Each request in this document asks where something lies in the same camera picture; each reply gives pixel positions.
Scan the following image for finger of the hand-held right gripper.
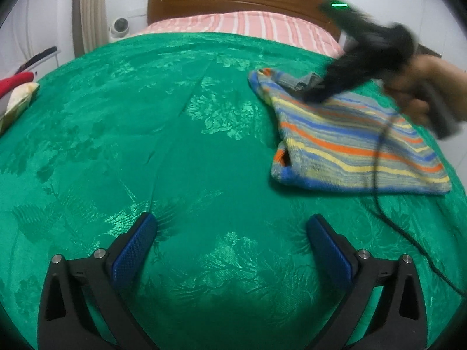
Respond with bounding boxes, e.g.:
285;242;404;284
299;53;369;106

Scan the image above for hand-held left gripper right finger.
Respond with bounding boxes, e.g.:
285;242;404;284
306;214;428;350

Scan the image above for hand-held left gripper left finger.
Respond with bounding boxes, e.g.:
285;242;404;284
36;211;158;350

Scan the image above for striped knit sweater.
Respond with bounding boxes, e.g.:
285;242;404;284
248;67;453;195

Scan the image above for person's right hand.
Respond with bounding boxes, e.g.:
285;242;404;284
379;55;467;127

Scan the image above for pink striped pillow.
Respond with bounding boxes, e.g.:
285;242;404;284
135;11;345;59

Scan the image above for green floral blanket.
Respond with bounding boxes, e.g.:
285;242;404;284
0;32;467;350

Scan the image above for red cloth item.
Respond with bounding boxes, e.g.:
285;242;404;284
0;72;35;99

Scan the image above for black stick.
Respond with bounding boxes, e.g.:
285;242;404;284
16;46;58;74

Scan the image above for small white fan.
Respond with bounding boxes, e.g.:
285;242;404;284
109;17;131;39

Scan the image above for beige curtain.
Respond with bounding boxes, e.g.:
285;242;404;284
73;0;108;57

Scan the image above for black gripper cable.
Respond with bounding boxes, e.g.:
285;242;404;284
371;115;467;297

